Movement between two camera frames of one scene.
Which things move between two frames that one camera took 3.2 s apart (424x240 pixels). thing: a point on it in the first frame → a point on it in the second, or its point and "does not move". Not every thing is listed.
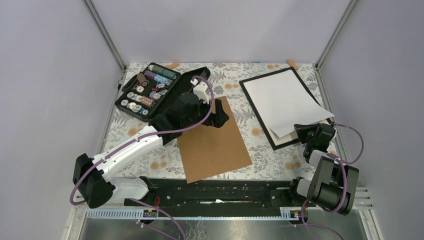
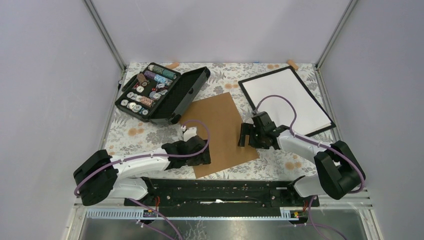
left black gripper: [218, 119] → [203, 158]
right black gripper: [301, 129] → [248, 129]
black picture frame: [280, 100] does not move
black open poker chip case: [154, 87] does not move
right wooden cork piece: [291, 63] does not move
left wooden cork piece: [173, 65] does not move
